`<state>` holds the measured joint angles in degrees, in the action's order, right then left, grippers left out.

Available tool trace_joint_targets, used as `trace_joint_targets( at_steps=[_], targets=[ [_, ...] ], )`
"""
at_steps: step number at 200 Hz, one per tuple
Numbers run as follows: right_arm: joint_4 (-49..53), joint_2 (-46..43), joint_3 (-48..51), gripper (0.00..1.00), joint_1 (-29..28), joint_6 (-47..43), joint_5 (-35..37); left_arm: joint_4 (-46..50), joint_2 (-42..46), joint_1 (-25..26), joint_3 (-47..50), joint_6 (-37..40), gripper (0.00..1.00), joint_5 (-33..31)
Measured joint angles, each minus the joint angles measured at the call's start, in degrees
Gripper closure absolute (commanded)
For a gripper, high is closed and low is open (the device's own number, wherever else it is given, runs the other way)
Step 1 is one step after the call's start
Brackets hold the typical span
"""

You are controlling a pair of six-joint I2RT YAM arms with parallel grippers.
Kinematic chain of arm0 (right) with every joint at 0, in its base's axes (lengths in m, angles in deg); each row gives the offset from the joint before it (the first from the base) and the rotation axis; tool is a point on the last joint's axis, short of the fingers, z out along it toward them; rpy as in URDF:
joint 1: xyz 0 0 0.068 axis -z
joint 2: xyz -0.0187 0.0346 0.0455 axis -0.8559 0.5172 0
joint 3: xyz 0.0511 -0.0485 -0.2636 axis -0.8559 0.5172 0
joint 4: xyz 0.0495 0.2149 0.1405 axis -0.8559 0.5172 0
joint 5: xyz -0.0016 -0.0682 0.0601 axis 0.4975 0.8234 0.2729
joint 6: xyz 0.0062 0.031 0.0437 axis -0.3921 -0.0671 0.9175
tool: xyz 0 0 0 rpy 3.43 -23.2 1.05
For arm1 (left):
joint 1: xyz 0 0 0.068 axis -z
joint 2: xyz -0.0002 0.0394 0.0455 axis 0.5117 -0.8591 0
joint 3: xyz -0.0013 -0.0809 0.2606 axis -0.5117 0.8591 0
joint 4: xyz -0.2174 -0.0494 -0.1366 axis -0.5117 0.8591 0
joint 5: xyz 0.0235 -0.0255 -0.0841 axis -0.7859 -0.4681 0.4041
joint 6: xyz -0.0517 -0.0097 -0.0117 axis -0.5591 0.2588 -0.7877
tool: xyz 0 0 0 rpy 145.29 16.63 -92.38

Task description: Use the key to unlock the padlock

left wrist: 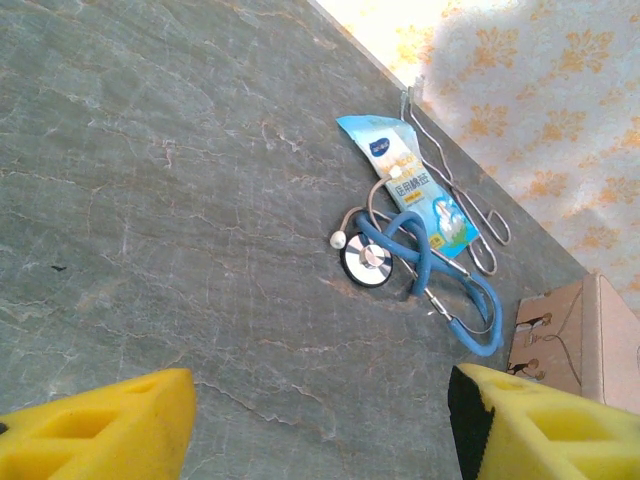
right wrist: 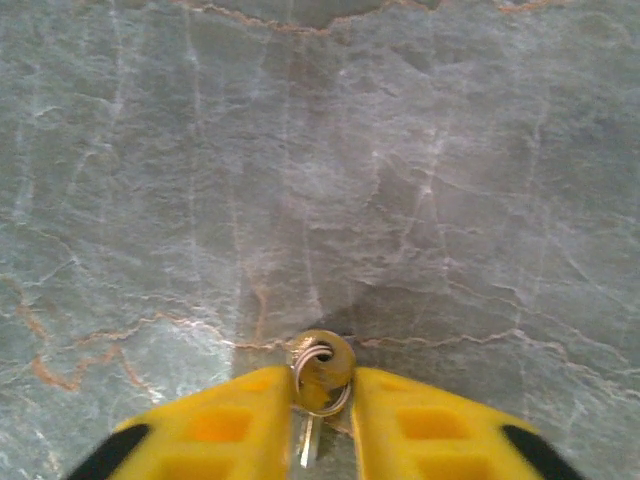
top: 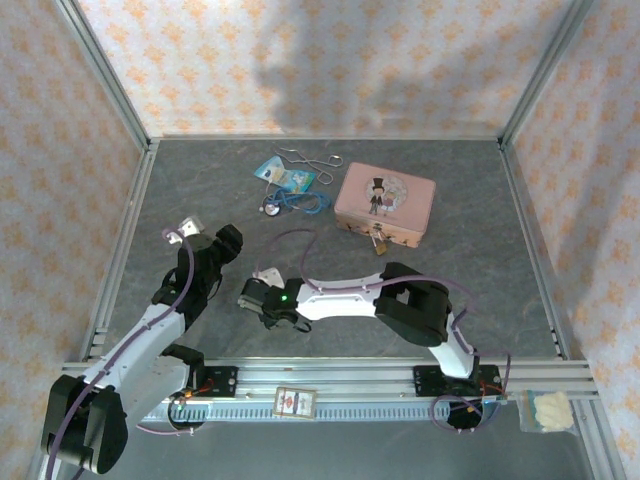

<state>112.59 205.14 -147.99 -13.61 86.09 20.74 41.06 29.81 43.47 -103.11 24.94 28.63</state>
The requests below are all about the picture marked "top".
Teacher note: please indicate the small brass padlock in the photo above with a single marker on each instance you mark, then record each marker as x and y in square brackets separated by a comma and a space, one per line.
[380, 247]

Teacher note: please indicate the pink illustrated tin box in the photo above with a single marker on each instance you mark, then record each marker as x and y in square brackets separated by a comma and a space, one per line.
[385, 197]

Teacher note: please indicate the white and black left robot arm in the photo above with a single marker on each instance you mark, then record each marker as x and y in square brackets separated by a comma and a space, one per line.
[150, 340]

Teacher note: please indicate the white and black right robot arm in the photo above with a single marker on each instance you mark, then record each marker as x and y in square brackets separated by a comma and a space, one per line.
[340, 300]

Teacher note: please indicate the blue stethoscope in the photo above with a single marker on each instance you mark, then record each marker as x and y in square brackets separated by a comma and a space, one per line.
[292, 199]

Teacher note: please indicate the blue printed plastic packet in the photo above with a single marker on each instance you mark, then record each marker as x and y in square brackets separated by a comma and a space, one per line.
[285, 175]

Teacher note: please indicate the framed printed label card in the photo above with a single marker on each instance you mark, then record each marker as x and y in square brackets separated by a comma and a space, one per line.
[295, 402]

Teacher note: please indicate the clear bag with cotton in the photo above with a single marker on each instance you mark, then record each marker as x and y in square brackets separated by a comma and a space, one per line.
[547, 410]

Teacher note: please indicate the aluminium mounting rail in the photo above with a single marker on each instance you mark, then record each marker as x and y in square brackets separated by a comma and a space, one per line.
[350, 375]

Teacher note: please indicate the aluminium frame post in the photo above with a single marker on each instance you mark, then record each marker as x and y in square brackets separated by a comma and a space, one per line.
[107, 75]
[542, 75]

